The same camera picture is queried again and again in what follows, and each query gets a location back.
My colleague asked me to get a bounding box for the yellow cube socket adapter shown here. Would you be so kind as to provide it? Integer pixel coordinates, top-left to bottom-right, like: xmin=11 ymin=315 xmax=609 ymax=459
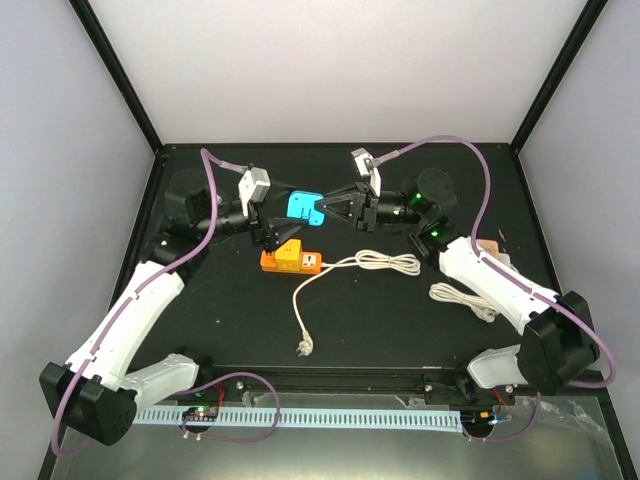
xmin=274 ymin=239 xmax=302 ymax=272

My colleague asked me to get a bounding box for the blue plug adapter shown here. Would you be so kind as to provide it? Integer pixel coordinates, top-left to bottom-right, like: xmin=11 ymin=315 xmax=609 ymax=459
xmin=286 ymin=190 xmax=325 ymax=227

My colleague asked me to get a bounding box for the orange power strip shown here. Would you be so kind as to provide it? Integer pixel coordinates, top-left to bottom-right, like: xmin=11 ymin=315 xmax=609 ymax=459
xmin=260 ymin=251 xmax=322 ymax=275

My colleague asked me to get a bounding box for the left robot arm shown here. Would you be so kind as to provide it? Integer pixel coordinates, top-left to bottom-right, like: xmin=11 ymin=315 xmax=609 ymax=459
xmin=39 ymin=167 xmax=303 ymax=456

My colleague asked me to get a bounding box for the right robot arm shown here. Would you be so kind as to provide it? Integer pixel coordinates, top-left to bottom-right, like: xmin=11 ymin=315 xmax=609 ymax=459
xmin=314 ymin=168 xmax=600 ymax=403

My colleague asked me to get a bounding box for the white socket adapter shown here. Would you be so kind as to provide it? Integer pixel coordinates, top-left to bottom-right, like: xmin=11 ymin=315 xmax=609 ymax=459
xmin=498 ymin=253 xmax=513 ymax=269

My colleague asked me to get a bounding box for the pink round object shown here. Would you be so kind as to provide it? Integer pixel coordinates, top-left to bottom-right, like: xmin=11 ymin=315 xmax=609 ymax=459
xmin=477 ymin=239 xmax=500 ymax=258

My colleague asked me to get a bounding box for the light blue slotted strip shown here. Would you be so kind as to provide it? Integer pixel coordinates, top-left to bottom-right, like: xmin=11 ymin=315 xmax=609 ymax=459
xmin=133 ymin=405 xmax=463 ymax=433

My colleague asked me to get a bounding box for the clear plastic sheet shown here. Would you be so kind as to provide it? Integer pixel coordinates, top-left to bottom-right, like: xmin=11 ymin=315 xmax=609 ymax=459
xmin=53 ymin=395 xmax=629 ymax=479

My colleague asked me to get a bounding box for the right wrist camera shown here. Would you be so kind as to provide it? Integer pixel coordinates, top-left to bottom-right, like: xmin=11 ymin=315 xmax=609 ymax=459
xmin=351 ymin=148 xmax=381 ymax=197

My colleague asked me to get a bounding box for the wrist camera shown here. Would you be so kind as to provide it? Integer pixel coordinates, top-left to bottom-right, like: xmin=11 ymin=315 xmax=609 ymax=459
xmin=238 ymin=167 xmax=271 ymax=218
xmin=351 ymin=148 xmax=381 ymax=197

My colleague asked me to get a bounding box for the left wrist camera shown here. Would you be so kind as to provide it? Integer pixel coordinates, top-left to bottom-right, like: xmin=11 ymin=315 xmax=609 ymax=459
xmin=238 ymin=167 xmax=271 ymax=218

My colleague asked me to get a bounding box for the white power strip cord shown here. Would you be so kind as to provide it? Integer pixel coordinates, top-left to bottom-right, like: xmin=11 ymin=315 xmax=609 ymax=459
xmin=291 ymin=249 xmax=422 ymax=359

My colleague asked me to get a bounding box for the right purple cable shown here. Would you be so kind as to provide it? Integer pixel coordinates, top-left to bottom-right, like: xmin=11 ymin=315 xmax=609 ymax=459
xmin=371 ymin=134 xmax=618 ymax=444

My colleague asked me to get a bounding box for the coiled white cable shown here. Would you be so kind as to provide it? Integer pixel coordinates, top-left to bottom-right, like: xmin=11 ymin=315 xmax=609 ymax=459
xmin=429 ymin=282 xmax=500 ymax=324

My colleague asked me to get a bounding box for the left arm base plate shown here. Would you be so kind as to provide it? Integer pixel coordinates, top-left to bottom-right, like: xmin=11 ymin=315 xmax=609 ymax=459
xmin=169 ymin=367 xmax=247 ymax=401

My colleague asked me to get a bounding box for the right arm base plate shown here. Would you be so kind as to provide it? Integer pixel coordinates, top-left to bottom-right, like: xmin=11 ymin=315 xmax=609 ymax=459
xmin=423 ymin=370 xmax=515 ymax=408

